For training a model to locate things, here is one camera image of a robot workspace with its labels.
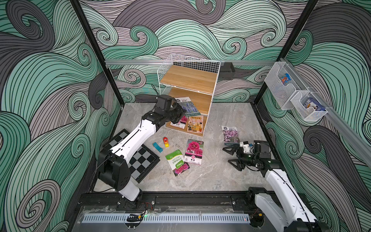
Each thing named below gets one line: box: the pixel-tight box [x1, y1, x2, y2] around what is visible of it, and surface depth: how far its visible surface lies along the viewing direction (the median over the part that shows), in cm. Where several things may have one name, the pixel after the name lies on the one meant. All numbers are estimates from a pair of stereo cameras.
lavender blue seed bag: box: [173, 96, 201, 116], surface depth 85 cm
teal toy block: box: [152, 142, 164, 153], surface depth 97 cm
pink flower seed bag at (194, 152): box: [183, 139, 204, 166], surface depth 94 cm
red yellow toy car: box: [162, 136, 170, 148], surface depth 97 cm
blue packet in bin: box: [303, 97, 327, 112], surface depth 67 cm
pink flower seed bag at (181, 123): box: [170, 115, 188, 130], surface depth 106 cm
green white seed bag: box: [165, 149, 191, 177], surface depth 89 cm
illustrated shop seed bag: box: [186, 115, 204, 134], surface depth 108 cm
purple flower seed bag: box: [221, 125, 241, 146], surface depth 102 cm
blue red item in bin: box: [280, 72, 292, 86], surface depth 85 cm
